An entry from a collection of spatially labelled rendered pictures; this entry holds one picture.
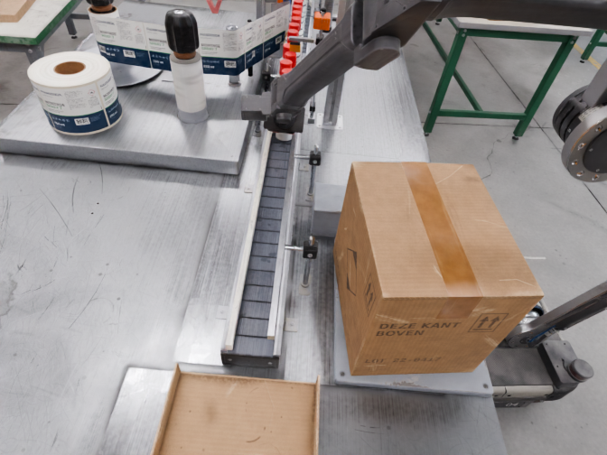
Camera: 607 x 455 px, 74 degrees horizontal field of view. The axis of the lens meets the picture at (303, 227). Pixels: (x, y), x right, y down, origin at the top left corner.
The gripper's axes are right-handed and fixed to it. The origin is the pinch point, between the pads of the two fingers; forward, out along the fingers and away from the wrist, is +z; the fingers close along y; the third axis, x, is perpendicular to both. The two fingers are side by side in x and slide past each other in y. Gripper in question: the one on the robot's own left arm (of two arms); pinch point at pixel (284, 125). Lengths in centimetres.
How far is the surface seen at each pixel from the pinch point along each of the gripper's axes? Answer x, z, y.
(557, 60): -87, 130, -158
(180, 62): -12.6, -3.0, 29.2
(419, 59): -131, 256, -108
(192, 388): 58, -40, 10
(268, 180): 16.0, -6.1, 2.4
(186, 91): -6.7, 2.6, 28.3
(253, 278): 38.6, -28.1, 2.2
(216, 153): 9.9, 0.4, 17.9
